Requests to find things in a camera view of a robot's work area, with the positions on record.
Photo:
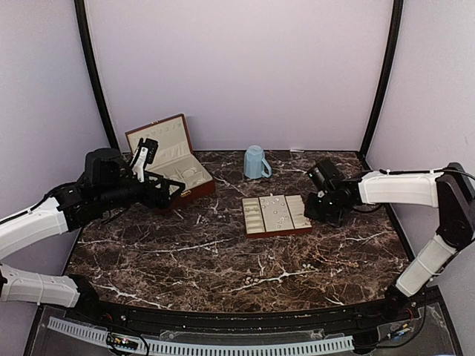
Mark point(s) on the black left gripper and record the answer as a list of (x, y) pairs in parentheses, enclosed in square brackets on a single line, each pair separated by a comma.
[(162, 201)]

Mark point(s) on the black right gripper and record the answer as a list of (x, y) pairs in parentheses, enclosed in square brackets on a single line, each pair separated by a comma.
[(311, 212)]

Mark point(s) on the red jewelry display tray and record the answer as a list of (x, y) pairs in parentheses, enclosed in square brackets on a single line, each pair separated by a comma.
[(276, 215)]

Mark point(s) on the light blue faceted mug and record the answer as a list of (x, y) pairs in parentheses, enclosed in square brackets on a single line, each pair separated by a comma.
[(255, 164)]

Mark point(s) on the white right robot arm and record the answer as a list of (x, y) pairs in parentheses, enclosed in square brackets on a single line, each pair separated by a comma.
[(440, 198)]

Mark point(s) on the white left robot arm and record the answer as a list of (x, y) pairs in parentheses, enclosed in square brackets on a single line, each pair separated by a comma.
[(58, 212)]

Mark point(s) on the open red jewelry box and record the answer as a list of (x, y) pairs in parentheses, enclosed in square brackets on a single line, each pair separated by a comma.
[(175, 159)]

